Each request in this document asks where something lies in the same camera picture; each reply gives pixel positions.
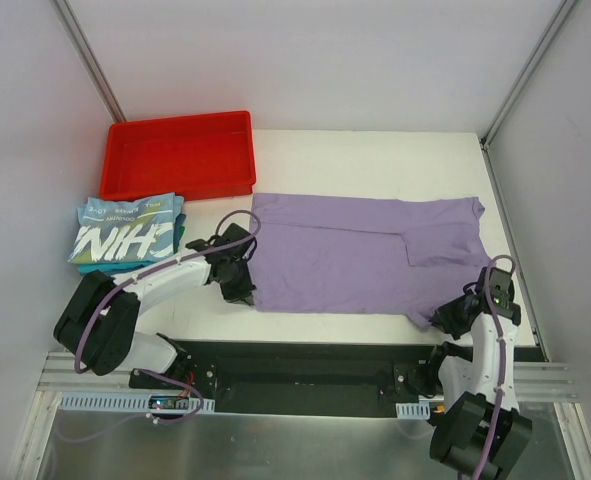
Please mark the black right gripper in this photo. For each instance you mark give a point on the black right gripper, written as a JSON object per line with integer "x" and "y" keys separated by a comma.
{"x": 451, "y": 317}

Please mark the white cable duct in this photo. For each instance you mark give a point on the white cable duct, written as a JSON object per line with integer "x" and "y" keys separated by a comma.
{"x": 419, "y": 411}
{"x": 134, "y": 403}

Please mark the right aluminium frame post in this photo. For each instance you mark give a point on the right aluminium frame post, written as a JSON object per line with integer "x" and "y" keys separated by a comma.
{"x": 554, "y": 27}

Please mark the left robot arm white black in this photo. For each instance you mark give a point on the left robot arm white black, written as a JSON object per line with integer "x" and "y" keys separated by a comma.
{"x": 99, "y": 323}

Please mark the folded teal shirt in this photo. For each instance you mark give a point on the folded teal shirt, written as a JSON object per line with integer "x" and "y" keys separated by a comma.
{"x": 119, "y": 267}

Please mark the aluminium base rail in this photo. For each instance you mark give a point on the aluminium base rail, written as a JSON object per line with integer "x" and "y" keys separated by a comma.
{"x": 544, "y": 382}

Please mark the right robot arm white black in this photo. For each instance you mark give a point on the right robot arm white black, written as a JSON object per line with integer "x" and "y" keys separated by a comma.
{"x": 481, "y": 433}

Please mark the aluminium frame post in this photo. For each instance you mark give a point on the aluminium frame post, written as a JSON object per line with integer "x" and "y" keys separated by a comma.
{"x": 84, "y": 50}
{"x": 554, "y": 27}

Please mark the left white cable duct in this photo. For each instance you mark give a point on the left white cable duct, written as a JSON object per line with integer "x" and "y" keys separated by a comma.
{"x": 134, "y": 403}

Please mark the red plastic bin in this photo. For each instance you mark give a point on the red plastic bin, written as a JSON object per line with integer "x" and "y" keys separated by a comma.
{"x": 197, "y": 157}

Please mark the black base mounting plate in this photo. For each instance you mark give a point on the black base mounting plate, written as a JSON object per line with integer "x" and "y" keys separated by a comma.
{"x": 337, "y": 380}

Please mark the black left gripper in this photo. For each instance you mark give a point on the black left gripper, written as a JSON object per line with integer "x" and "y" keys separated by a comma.
{"x": 240, "y": 286}

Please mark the left aluminium frame post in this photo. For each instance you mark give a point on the left aluminium frame post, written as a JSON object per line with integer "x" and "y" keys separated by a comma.
{"x": 84, "y": 50}

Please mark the purple t-shirt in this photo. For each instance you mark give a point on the purple t-shirt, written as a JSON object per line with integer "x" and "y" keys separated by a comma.
{"x": 340, "y": 255}

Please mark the right white cable duct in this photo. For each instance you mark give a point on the right white cable duct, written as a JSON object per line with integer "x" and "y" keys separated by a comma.
{"x": 419, "y": 411}

